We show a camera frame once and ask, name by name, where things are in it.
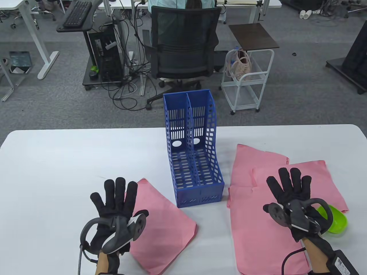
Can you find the person's left hand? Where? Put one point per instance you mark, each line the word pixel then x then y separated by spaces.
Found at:
pixel 120 200

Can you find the person's right hand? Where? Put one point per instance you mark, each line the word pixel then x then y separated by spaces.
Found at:
pixel 292 186

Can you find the pink paper stack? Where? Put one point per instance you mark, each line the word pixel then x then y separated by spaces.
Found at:
pixel 252 235
pixel 166 229
pixel 321 174
pixel 249 163

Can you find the person's right forearm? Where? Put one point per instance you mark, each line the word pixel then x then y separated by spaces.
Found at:
pixel 311 255

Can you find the person's left forearm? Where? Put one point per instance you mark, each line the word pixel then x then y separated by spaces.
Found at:
pixel 101 265

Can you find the black handheld controller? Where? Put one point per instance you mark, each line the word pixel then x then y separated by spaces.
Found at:
pixel 120 237
pixel 298 213

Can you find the green plastic bowl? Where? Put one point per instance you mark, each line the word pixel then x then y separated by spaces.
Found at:
pixel 339 222

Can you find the blue plastic file holder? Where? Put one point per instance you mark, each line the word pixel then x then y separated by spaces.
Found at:
pixel 200 197

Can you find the white rolling cart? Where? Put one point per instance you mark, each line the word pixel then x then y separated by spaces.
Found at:
pixel 243 98

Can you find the black computer cart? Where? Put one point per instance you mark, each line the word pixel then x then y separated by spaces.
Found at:
pixel 94 83

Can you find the beige handbag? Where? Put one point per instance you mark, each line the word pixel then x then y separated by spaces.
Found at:
pixel 240 68

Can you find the black computer tower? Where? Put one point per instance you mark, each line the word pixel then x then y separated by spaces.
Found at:
pixel 110 63

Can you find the black floor stand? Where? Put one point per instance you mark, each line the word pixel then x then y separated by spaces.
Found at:
pixel 355 57

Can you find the black mesh office chair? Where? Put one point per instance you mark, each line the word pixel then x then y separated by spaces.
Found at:
pixel 183 57

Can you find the white plastic cup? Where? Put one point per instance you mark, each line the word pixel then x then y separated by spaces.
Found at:
pixel 302 14
pixel 308 14

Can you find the dark teal floor box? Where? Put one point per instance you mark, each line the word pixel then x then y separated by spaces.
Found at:
pixel 20 60

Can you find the black keyboard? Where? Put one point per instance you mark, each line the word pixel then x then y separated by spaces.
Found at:
pixel 77 14

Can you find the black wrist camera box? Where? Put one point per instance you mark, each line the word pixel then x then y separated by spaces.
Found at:
pixel 341 263

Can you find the white desk frame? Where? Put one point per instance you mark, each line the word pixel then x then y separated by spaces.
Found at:
pixel 8 94

